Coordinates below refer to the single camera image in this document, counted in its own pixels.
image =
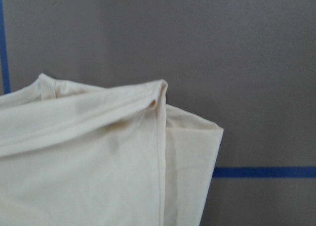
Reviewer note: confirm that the beige long-sleeve printed shirt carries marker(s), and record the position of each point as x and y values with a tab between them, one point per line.
79	155

